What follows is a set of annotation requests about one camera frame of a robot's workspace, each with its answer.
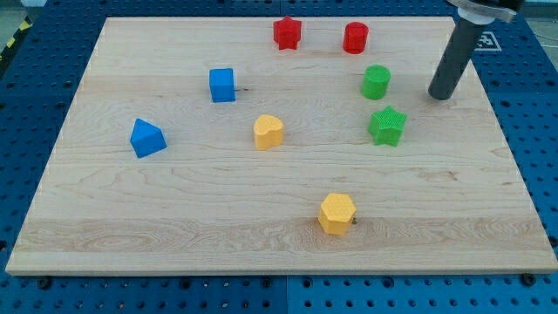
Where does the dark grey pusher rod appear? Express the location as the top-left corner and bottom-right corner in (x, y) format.
(428, 17), (485, 100)

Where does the white fiducial marker tag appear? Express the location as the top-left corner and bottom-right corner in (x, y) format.
(474, 31), (502, 51)

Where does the blue cube block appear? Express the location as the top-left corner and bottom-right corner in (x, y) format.
(209, 68), (235, 103)

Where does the wooden board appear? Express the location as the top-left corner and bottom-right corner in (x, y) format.
(6, 17), (557, 276)

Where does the green star block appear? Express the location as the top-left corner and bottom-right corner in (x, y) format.
(368, 106), (407, 147)

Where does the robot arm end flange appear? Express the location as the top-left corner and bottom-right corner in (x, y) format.
(446, 0), (525, 25)

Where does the yellow hexagon block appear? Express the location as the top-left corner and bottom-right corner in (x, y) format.
(318, 193), (357, 236)

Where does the yellow heart block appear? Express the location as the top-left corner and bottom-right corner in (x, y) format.
(253, 114), (284, 150)

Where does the green cylinder block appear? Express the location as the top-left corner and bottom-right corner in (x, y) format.
(360, 65), (391, 100)

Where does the red star block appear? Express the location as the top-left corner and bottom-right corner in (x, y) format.
(273, 16), (302, 50)

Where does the blue triangle block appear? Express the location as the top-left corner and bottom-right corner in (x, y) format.
(130, 119), (167, 158)

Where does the red cylinder block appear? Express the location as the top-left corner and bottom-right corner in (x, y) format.
(343, 22), (369, 54)

